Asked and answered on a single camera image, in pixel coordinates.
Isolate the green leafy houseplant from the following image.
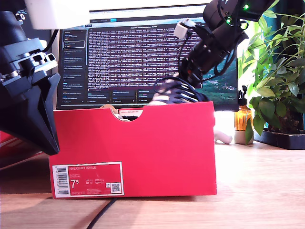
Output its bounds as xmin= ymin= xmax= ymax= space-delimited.
xmin=238 ymin=0 xmax=305 ymax=146

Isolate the large black computer monitor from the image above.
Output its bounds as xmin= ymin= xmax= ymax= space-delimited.
xmin=56 ymin=4 xmax=240 ymax=112

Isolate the arm white camera box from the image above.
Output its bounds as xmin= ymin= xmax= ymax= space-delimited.
xmin=23 ymin=0 xmax=91 ymax=31
xmin=173 ymin=18 xmax=196 ymax=40

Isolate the amber pump bottle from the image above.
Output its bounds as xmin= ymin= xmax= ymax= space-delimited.
xmin=234 ymin=85 xmax=253 ymax=132

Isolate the white plastic handle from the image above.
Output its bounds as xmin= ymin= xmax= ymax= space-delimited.
xmin=213 ymin=130 xmax=233 ymax=145

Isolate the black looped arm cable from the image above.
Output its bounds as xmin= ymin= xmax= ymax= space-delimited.
xmin=213 ymin=45 xmax=240 ymax=77

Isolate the blue white sneaker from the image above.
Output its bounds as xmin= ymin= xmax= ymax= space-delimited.
xmin=114 ymin=112 xmax=141 ymax=122
xmin=149 ymin=75 xmax=211 ymax=106

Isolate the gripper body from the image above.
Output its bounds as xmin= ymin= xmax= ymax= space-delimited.
xmin=180 ymin=44 xmax=215 ymax=88

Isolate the cream round jar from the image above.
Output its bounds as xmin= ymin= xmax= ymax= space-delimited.
xmin=234 ymin=130 xmax=254 ymax=145

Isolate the black table cable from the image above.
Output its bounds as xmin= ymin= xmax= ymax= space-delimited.
xmin=87 ymin=198 xmax=117 ymax=229

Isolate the dark teal curtain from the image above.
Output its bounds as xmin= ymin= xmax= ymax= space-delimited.
xmin=274 ymin=0 xmax=305 ymax=55

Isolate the red shoebox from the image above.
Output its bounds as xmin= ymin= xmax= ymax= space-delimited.
xmin=0 ymin=101 xmax=217 ymax=199

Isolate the black planter tray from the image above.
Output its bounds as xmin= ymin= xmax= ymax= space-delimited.
xmin=254 ymin=130 xmax=305 ymax=150

